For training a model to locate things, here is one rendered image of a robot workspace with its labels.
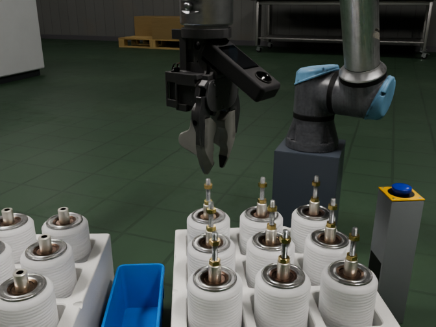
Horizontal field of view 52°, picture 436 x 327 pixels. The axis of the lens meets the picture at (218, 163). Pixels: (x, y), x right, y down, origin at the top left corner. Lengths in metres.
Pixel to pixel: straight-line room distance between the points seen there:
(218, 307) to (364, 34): 0.70
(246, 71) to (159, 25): 6.46
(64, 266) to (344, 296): 0.51
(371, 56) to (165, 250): 0.78
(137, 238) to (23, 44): 3.41
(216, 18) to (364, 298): 0.51
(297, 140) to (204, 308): 0.65
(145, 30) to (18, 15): 3.42
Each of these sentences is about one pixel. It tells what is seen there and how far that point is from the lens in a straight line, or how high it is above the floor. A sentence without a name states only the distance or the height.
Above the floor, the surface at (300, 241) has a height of 0.20.
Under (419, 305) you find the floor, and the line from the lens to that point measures 1.24.
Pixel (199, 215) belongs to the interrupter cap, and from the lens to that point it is 0.99.
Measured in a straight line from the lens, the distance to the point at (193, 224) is 0.97.
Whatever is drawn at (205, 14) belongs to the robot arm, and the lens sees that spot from 0.62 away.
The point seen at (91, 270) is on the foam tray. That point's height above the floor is 0.18.
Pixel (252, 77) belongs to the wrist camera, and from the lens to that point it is 0.60.
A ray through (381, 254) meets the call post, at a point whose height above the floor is 0.18.
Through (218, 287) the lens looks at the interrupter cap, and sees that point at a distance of 0.76.
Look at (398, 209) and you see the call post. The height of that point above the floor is 0.29.
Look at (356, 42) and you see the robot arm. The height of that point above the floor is 0.61.
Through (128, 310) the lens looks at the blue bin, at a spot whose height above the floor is 0.00.
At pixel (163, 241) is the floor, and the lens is 1.41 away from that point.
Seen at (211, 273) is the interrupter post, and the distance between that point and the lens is 0.77.
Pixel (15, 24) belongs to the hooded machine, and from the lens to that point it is 4.57.
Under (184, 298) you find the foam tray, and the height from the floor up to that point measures 0.18.
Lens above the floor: 0.70
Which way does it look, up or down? 20 degrees down
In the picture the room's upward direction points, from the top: straight up
